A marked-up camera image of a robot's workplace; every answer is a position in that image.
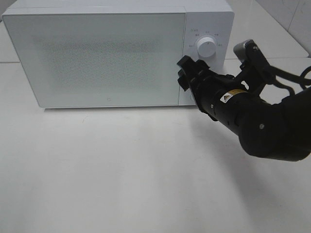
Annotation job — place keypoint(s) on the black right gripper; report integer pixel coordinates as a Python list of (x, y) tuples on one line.
[(208, 87)]

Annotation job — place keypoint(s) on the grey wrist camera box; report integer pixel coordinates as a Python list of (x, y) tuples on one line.
[(248, 52)]

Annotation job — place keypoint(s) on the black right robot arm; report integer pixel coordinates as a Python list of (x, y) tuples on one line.
[(279, 131)]

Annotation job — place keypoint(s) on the white microwave door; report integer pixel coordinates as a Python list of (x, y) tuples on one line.
[(100, 60)]

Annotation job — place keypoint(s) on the white microwave oven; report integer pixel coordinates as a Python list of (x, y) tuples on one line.
[(207, 27)]

